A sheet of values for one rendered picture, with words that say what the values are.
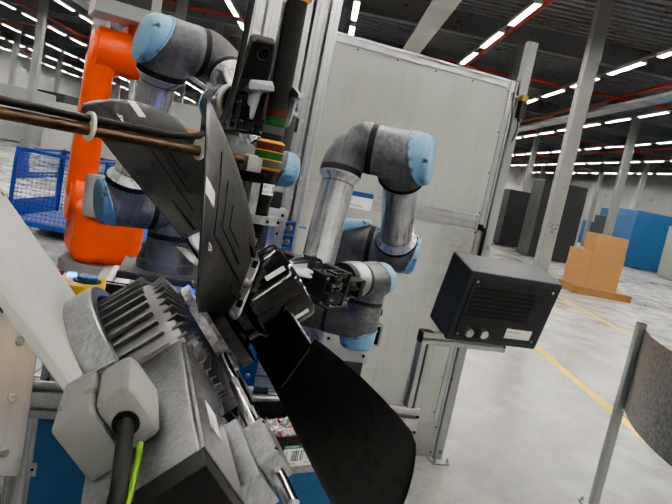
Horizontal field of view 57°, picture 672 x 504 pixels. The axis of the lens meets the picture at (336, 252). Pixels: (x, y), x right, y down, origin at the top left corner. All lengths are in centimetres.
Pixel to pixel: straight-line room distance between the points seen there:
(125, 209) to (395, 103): 167
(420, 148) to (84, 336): 83
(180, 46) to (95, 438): 105
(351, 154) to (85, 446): 95
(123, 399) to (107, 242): 428
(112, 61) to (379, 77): 252
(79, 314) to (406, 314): 242
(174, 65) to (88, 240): 342
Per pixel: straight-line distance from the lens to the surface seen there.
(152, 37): 148
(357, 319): 131
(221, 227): 63
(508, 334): 160
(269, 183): 96
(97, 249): 485
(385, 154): 137
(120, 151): 90
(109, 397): 59
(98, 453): 61
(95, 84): 497
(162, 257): 168
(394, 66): 298
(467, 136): 313
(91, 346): 80
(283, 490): 66
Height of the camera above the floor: 139
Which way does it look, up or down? 7 degrees down
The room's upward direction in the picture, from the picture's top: 11 degrees clockwise
